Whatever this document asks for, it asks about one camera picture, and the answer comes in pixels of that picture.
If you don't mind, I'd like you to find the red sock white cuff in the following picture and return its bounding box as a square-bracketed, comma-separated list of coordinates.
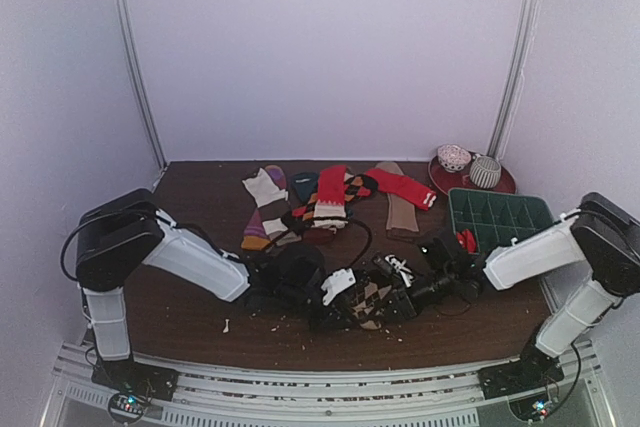
[365, 168, 437, 211]

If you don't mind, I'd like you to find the dark blue sock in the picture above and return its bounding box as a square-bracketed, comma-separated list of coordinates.
[289, 172, 319, 203]

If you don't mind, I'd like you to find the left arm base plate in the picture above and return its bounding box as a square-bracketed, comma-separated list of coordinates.
[91, 360, 178, 401]

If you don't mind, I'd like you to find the grey striped cup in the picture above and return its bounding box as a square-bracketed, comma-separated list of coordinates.
[469, 155, 502, 189]

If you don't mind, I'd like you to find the purple orange striped sock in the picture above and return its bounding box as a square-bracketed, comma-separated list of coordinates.
[241, 165, 287, 251]

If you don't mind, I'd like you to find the brown beige argyle sock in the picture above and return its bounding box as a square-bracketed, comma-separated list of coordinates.
[346, 270, 393, 331]

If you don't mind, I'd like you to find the orange brown argyle sock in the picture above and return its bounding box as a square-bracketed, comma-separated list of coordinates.
[292, 169, 378, 232]

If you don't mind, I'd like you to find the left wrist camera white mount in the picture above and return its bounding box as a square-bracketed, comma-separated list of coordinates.
[321, 268, 356, 306]

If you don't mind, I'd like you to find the tan brown sock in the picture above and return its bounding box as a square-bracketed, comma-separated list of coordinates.
[386, 192, 420, 242]

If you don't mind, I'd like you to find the aluminium frame post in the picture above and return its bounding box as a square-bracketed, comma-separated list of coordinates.
[114, 0, 168, 171]
[487, 0, 540, 161]

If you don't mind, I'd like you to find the red snowflake sock pair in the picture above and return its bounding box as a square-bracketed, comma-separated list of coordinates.
[456, 229, 478, 253]

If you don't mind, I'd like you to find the red white zigzag sock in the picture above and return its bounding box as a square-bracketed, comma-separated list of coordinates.
[313, 165, 347, 229]

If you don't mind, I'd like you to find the red round plate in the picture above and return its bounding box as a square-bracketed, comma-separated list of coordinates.
[428, 152, 517, 196]

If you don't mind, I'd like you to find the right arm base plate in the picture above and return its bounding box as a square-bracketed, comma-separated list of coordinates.
[477, 361, 565, 400]

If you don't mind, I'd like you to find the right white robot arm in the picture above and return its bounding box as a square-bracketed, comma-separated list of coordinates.
[372, 188, 639, 389]

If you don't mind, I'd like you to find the green divided organizer tray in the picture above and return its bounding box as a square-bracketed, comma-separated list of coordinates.
[448, 188, 554, 253]

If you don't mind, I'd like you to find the left aluminium frame post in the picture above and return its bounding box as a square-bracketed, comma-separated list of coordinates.
[114, 0, 168, 171]

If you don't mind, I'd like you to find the white brown block sock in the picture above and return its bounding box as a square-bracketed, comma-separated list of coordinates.
[242, 168, 292, 241]

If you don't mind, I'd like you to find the white red patterned bowl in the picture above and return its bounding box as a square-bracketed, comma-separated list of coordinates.
[437, 144, 472, 173]

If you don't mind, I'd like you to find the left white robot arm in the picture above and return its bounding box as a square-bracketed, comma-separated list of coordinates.
[59, 188, 356, 391]

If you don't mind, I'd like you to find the right aluminium frame post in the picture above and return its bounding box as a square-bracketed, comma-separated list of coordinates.
[487, 0, 540, 161]

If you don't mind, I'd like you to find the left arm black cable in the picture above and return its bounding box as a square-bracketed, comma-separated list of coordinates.
[254, 216, 374, 273]

